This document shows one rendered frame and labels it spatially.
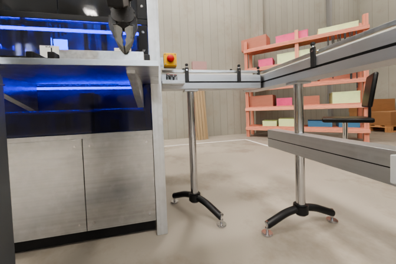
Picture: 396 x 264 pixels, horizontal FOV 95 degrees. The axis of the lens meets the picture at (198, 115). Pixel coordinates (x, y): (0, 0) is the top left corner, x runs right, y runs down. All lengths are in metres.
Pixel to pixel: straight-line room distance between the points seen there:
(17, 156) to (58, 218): 0.37
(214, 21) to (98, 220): 4.94
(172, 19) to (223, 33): 1.36
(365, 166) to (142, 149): 0.98
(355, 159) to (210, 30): 4.69
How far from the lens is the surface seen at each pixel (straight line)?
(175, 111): 4.57
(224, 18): 5.52
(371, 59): 0.88
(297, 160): 1.20
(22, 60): 0.77
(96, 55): 0.72
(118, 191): 1.15
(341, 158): 0.99
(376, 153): 0.91
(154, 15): 1.17
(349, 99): 4.47
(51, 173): 1.21
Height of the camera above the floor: 0.70
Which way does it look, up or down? 2 degrees down
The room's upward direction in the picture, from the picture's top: 2 degrees counter-clockwise
